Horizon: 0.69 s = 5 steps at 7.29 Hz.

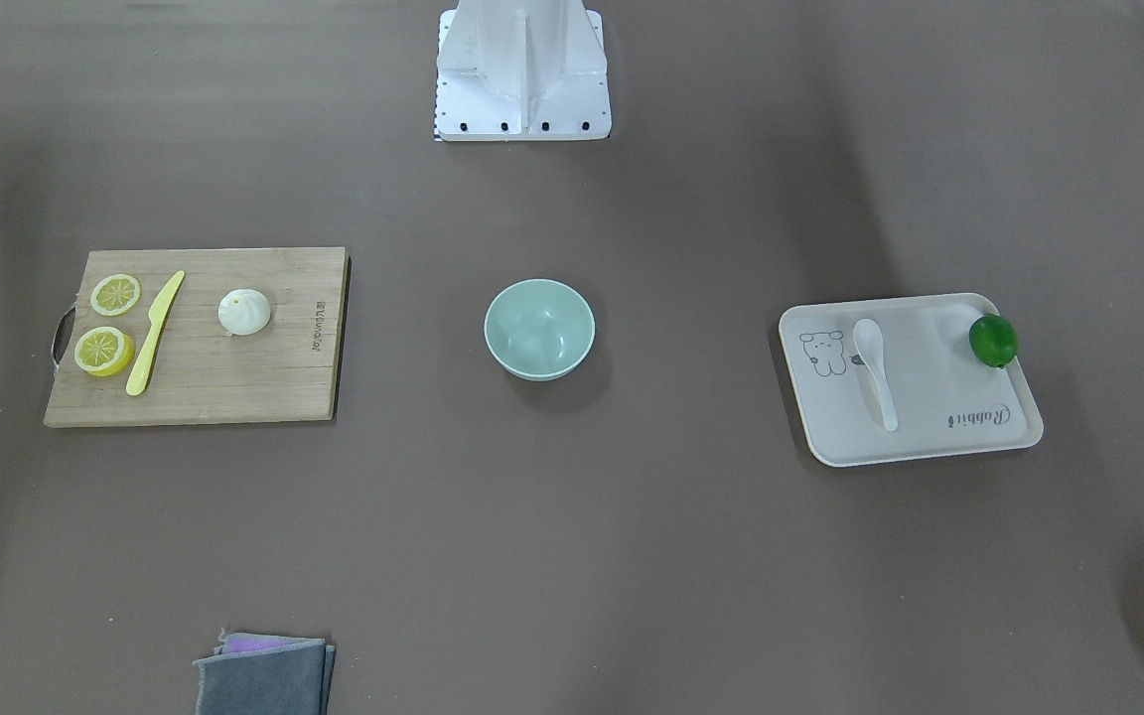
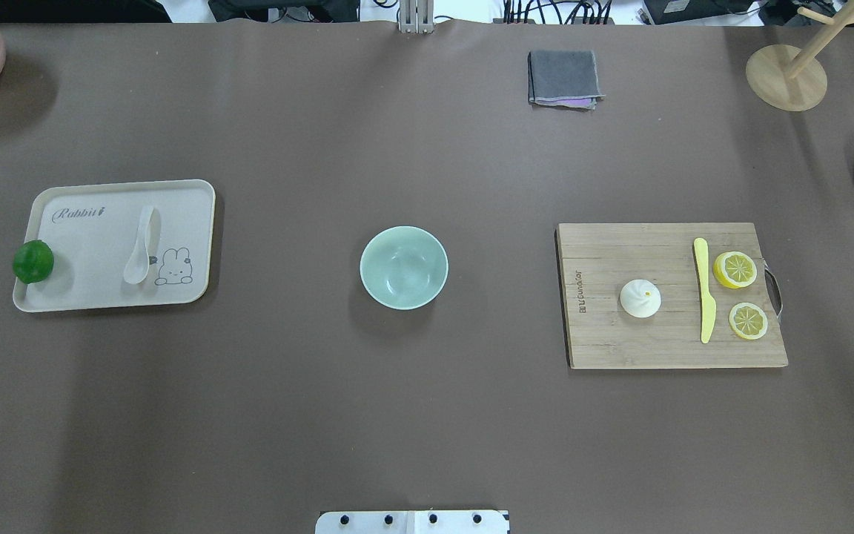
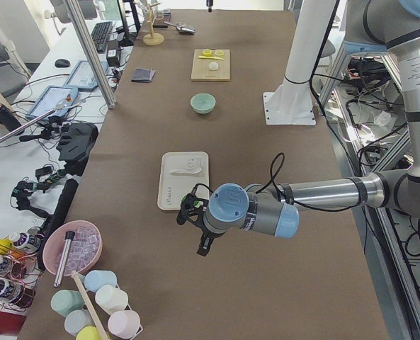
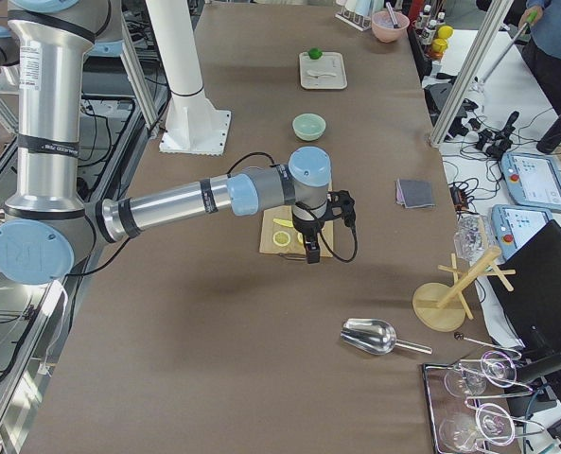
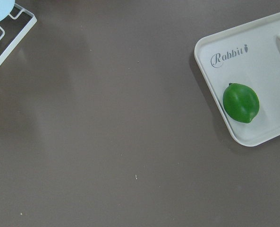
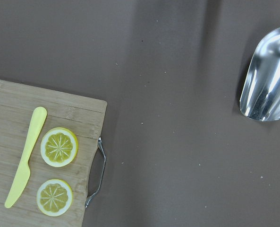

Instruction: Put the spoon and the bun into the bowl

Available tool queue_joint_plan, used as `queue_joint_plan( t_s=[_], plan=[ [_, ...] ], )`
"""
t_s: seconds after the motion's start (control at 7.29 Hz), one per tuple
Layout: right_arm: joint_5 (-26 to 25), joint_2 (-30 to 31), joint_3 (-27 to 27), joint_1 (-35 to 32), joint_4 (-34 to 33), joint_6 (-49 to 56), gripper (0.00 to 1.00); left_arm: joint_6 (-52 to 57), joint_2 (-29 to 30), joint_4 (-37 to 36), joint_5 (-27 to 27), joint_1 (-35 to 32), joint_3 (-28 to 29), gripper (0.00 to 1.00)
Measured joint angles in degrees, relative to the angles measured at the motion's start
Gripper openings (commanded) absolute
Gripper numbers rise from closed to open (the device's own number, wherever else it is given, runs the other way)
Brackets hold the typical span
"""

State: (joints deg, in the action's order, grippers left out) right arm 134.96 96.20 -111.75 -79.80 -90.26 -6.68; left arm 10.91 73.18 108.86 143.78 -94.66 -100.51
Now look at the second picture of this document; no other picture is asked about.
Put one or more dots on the white steamed bun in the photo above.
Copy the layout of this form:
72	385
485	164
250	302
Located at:
640	298

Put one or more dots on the white ceramic spoon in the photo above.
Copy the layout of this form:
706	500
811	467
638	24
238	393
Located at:
138	266

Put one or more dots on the pale green bowl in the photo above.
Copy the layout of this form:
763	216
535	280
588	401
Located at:
404	267

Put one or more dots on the bamboo cutting board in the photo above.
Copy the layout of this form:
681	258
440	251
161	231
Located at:
597	259

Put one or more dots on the grey folded cloth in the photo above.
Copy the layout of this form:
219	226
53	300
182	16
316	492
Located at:
565	78

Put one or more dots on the yellow plastic knife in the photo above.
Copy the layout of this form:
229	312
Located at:
700	248

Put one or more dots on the lemon half upper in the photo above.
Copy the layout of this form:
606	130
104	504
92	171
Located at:
735	270

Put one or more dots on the lemon slice lower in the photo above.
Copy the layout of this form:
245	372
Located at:
748	321

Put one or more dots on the beige rabbit tray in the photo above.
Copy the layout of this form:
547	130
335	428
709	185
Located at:
92	230

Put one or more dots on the green lime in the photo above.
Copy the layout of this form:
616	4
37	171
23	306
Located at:
33	262

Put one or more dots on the wooden cup tree stand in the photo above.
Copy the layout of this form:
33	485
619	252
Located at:
791	78

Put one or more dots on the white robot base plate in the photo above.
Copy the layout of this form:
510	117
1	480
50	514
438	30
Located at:
414	521

